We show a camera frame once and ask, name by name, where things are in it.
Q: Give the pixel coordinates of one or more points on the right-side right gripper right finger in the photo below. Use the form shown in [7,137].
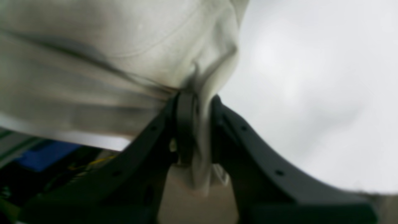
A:
[270,190]

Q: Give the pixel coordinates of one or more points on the right-side right gripper left finger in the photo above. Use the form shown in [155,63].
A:
[129,188]

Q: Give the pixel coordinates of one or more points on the beige T-shirt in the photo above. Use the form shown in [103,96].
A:
[80,69]

